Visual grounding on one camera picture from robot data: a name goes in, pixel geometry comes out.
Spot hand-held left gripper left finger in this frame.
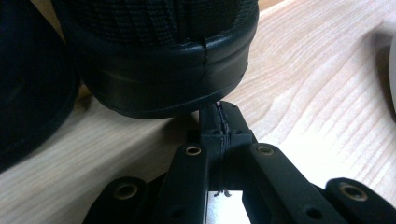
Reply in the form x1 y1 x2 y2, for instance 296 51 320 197
199 104 226 189

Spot black white canvas sneaker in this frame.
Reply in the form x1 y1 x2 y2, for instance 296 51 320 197
387 40 396 115

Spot black slip-on shoe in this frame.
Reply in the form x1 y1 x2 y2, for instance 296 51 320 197
50 0 261 120
0 0 81 174

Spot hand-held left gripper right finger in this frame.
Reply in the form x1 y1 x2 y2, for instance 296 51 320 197
221 102 254 188

